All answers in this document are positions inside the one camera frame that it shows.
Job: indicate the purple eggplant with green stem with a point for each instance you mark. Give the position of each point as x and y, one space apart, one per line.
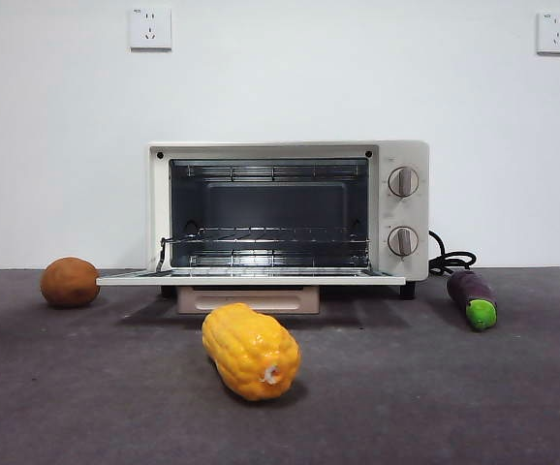
470 290

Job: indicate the yellow corn cob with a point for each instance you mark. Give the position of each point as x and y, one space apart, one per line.
248 349

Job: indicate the brown potato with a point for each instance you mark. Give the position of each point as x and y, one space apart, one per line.
69 283

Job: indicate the cream toaster oven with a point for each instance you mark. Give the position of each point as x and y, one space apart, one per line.
406 213

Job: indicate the beige oven knob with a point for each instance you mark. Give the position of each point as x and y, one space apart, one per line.
403 241
403 182

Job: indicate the white wall socket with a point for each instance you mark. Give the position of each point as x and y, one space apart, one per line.
150 29
556 34

